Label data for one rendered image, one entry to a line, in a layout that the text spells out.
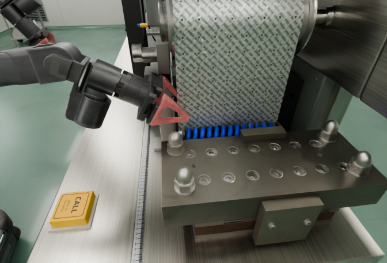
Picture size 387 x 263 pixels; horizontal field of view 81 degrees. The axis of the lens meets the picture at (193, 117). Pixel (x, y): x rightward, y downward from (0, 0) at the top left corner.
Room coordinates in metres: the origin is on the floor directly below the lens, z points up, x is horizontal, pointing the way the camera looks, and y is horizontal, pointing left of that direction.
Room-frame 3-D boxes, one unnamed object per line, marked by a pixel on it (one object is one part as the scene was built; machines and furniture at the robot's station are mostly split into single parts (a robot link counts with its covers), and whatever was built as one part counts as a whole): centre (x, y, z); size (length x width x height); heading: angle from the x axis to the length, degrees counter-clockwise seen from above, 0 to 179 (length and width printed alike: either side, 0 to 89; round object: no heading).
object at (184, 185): (0.25, 0.02, 1.05); 0.04 x 0.04 x 0.04
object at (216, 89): (0.43, -0.08, 1.11); 0.23 x 0.01 x 0.18; 97
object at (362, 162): (0.29, -0.30, 1.05); 0.04 x 0.04 x 0.04
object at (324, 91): (1.58, -0.18, 1.02); 2.24 x 0.04 x 0.24; 7
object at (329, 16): (0.51, -0.25, 1.25); 0.07 x 0.04 x 0.04; 97
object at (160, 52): (0.51, 0.09, 1.05); 0.06 x 0.05 x 0.31; 97
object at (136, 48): (0.50, 0.13, 1.18); 0.04 x 0.02 x 0.04; 7
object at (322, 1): (0.51, -0.25, 1.28); 0.06 x 0.05 x 0.02; 97
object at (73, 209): (0.29, 0.26, 0.91); 0.07 x 0.07 x 0.02; 7
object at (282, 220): (0.23, -0.16, 0.96); 0.10 x 0.03 x 0.11; 97
